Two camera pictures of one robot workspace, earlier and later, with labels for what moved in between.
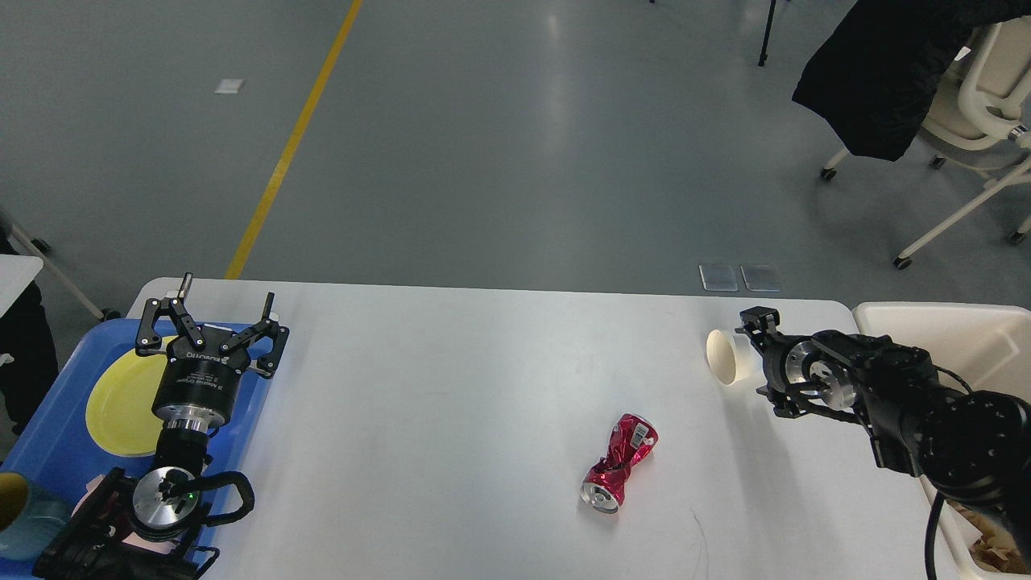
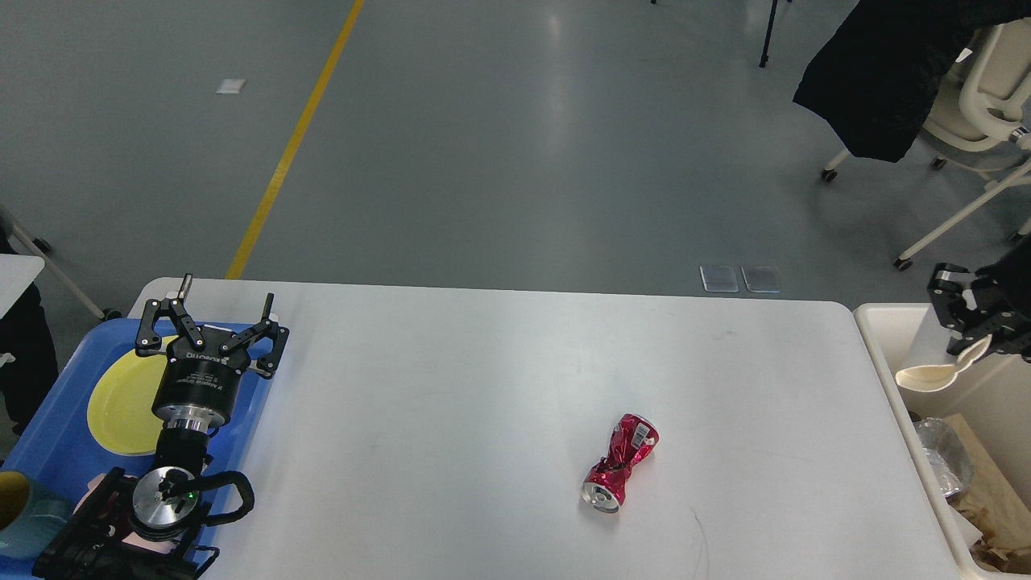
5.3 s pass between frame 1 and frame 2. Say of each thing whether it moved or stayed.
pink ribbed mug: stayed
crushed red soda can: stayed
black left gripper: stayed
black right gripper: moved
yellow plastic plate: stayed
